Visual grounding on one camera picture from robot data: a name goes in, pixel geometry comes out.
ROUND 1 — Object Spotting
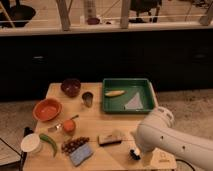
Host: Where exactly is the dark red bowl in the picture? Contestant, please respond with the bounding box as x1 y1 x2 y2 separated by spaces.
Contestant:
61 78 81 97

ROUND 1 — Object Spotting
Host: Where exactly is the dark bowl on shelf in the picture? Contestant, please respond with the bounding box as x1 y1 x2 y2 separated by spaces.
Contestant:
87 18 100 25

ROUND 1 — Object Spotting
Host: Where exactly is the white handled black brush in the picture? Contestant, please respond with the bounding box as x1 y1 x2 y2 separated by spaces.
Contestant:
129 149 141 160

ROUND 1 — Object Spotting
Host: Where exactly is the white triangular cloth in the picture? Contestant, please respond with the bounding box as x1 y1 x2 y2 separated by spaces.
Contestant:
124 92 143 110

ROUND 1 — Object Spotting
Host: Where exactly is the wooden board eraser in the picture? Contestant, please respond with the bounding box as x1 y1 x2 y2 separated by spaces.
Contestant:
98 131 122 146

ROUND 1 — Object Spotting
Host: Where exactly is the bunch of brown grapes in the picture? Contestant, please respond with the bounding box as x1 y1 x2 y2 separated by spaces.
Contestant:
61 137 89 154

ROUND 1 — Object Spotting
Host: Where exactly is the green plastic tray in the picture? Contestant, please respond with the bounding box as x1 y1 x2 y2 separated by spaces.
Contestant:
102 78 155 114

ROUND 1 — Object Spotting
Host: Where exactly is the green chili pepper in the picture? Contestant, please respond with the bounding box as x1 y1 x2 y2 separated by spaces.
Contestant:
39 133 58 157

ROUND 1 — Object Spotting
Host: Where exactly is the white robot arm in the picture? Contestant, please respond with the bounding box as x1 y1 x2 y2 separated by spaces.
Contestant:
133 106 213 171

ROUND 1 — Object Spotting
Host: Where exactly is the yellow banana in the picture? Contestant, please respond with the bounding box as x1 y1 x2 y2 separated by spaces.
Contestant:
105 90 125 97

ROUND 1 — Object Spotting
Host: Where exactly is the white round container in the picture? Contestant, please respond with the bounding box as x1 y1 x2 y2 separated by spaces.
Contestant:
20 133 42 153

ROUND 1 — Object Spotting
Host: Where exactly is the blue sponge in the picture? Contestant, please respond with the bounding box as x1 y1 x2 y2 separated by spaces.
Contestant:
69 143 93 167

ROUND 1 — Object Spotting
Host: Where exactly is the black cable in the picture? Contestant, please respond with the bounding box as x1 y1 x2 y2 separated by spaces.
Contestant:
175 158 198 171

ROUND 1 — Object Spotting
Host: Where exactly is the metal cup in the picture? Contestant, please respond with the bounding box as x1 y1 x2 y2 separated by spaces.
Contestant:
82 92 93 107

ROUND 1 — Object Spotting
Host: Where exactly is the black chair base left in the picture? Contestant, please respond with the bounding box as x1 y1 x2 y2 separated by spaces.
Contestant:
0 0 36 28

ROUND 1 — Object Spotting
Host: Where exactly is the orange bowl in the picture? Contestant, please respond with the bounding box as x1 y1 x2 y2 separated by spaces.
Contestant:
33 98 62 122

